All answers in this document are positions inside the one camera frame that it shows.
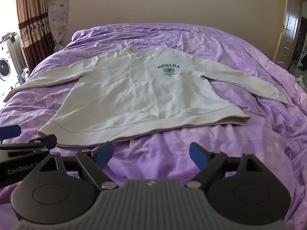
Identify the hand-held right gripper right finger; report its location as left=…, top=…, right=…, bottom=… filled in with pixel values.
left=184, top=142, right=277, bottom=189

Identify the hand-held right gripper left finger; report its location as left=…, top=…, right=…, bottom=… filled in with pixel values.
left=33, top=141, right=119, bottom=190

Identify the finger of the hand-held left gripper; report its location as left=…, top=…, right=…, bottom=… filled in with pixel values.
left=0, top=124, right=22, bottom=141
left=0, top=134, right=58, bottom=159

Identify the white printed sweatshirt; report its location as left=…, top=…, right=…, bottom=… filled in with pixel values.
left=3, top=46, right=291, bottom=148

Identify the purple bed sheet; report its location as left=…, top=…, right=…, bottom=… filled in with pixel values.
left=0, top=24, right=307, bottom=230

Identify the white washing machine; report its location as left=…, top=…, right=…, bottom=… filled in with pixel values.
left=1, top=32, right=27, bottom=75
left=0, top=39, right=13, bottom=82

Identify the brown patterned curtain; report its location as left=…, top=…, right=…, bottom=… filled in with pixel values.
left=15, top=0, right=56, bottom=70

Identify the patterned white fabric bag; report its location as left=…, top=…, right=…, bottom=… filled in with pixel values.
left=47, top=0, right=69, bottom=53

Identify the brown wooden door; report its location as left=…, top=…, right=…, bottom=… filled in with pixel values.
left=273, top=0, right=302, bottom=68

